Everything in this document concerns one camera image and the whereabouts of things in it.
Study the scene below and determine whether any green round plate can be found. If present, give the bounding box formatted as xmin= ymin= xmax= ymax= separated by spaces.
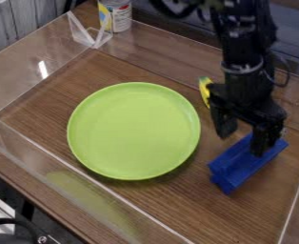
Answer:
xmin=68 ymin=82 xmax=202 ymax=181

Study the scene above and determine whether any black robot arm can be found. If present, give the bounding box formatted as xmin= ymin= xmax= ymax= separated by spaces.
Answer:
xmin=150 ymin=0 xmax=288 ymax=156

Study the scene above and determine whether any white yellow can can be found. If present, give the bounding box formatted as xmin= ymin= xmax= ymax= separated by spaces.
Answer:
xmin=98 ymin=0 xmax=132 ymax=33

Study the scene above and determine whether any blue block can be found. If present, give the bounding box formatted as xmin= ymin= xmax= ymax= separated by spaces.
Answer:
xmin=208 ymin=134 xmax=288 ymax=194

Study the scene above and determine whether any yellow toy banana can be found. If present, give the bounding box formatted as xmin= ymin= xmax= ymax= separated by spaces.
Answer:
xmin=199 ymin=76 xmax=212 ymax=107

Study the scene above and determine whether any clear acrylic enclosure wall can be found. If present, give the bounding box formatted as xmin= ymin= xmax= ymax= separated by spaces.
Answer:
xmin=0 ymin=12 xmax=194 ymax=244

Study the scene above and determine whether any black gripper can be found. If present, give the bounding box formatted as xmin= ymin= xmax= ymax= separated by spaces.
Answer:
xmin=208 ymin=68 xmax=287 ymax=157

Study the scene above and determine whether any black cable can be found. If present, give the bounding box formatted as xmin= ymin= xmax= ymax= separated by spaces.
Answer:
xmin=0 ymin=217 xmax=41 ymax=244

